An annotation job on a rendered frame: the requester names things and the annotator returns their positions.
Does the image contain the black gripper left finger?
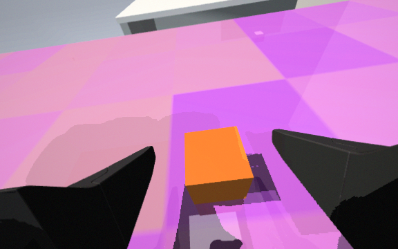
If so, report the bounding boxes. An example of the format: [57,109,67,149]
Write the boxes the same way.
[0,146,155,249]

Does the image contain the orange block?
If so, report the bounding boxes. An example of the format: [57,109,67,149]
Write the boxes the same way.
[184,126,254,204]

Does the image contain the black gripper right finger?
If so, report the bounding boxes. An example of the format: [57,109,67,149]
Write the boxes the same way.
[272,129,398,249]

